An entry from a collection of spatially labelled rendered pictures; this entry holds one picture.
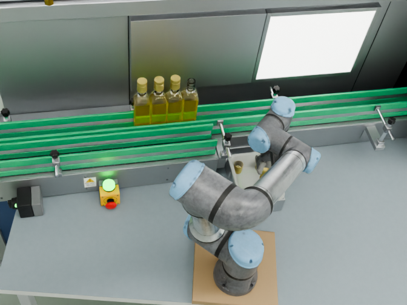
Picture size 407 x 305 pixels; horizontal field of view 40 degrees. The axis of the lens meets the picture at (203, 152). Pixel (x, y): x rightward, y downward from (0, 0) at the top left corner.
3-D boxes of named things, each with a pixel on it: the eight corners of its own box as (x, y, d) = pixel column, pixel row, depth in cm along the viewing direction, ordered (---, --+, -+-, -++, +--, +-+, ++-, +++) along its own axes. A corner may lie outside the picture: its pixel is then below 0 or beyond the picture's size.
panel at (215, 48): (350, 69, 231) (378, 2, 204) (352, 74, 229) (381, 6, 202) (130, 86, 214) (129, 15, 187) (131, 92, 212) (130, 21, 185)
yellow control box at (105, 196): (118, 189, 213) (117, 178, 207) (120, 206, 208) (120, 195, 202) (99, 191, 211) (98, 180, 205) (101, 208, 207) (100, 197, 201)
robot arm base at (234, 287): (258, 296, 190) (265, 284, 182) (214, 296, 188) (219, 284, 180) (254, 255, 199) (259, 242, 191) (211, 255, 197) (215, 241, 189)
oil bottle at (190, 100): (192, 121, 219) (196, 83, 202) (194, 133, 216) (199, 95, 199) (177, 123, 218) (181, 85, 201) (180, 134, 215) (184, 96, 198)
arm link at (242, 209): (260, 224, 132) (328, 144, 170) (221, 199, 135) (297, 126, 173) (243, 256, 139) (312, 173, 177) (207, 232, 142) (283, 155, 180)
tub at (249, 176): (266, 163, 226) (270, 149, 219) (281, 210, 213) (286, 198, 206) (224, 167, 223) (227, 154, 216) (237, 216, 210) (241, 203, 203)
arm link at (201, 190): (218, 262, 186) (211, 218, 136) (181, 236, 190) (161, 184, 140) (238, 232, 189) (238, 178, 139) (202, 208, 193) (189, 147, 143)
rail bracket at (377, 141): (368, 133, 237) (387, 97, 219) (383, 165, 227) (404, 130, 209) (357, 134, 236) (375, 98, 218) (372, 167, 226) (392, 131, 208)
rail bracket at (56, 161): (64, 171, 200) (60, 148, 189) (65, 188, 196) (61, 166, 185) (52, 172, 199) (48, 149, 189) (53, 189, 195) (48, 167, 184)
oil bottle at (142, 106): (148, 126, 215) (149, 88, 199) (149, 138, 212) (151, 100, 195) (133, 127, 214) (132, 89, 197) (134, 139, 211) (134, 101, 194)
